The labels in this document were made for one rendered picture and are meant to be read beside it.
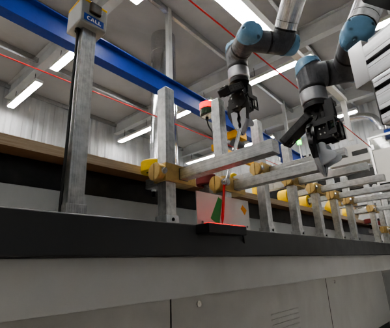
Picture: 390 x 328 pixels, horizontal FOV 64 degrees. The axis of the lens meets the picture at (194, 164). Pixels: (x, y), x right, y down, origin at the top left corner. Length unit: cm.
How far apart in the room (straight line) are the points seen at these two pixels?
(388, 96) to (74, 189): 60
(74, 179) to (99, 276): 21
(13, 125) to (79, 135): 805
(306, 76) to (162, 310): 83
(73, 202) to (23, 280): 16
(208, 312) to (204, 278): 33
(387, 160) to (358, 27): 265
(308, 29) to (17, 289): 674
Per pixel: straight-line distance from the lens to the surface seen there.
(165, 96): 93
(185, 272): 87
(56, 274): 67
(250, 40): 109
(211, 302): 125
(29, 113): 900
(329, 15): 697
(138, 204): 103
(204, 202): 91
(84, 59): 81
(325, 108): 95
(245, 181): 102
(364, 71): 68
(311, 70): 100
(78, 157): 70
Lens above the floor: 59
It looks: 18 degrees up
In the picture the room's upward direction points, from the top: 2 degrees counter-clockwise
